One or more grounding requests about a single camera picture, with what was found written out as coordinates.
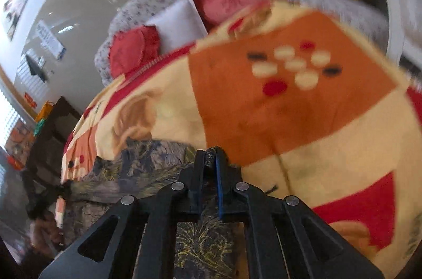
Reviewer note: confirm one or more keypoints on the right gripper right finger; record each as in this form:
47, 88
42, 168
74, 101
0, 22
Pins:
284, 238

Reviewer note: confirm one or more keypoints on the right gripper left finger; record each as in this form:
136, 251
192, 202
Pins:
135, 238

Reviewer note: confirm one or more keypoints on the dark floral patterned shirt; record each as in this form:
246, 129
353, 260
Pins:
203, 250

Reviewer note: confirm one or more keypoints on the person's left hand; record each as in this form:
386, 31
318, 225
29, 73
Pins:
45, 236

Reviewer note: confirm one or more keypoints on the dark wooden nightstand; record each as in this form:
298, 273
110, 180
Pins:
45, 156

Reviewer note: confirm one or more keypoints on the orange red patchwork blanket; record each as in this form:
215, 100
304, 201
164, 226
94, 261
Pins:
305, 105

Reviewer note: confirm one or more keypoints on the left red heart pillow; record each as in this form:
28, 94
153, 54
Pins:
133, 49

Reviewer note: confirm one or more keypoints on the white square pillow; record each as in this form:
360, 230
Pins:
178, 25

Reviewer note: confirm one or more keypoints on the dark cloth hanging on wall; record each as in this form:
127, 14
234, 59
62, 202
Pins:
34, 69

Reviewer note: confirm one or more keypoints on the wall calendar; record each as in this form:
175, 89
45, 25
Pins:
49, 41

